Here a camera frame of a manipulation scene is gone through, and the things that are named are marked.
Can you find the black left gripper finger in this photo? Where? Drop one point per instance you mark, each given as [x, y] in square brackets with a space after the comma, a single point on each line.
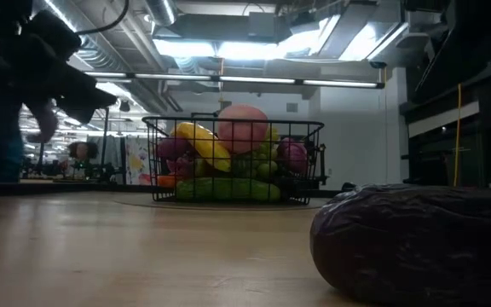
[79, 111]
[90, 94]

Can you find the orange tomatoes with green stem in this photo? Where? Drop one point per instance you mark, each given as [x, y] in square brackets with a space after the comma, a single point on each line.
[166, 181]

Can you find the yellow banana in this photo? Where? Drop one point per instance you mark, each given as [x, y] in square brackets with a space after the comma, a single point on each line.
[205, 143]

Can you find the pink peach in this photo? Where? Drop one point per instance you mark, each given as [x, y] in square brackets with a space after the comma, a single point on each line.
[241, 128]

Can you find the green cucumber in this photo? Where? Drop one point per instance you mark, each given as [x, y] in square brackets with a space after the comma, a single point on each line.
[228, 190]

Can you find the green grape bunch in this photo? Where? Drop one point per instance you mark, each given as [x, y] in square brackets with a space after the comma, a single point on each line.
[267, 168]

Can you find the purple grape bunch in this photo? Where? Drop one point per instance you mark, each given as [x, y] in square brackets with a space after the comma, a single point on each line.
[294, 155]

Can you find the colourful fruit poster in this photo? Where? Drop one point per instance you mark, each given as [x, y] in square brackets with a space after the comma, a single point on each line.
[136, 160]

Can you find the long ceiling light bar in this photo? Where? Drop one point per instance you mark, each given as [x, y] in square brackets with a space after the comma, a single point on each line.
[254, 79]

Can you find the dark purple eggplant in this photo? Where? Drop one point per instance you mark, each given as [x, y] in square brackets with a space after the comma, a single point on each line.
[420, 247]

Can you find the black metal frame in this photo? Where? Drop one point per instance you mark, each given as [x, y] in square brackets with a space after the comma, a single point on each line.
[203, 114]
[105, 140]

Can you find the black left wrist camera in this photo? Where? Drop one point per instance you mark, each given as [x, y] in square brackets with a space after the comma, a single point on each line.
[53, 27]

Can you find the round metal air duct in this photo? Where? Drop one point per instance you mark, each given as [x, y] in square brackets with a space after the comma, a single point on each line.
[160, 10]

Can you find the square wall vent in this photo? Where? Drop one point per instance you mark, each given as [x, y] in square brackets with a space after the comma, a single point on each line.
[292, 107]
[226, 103]

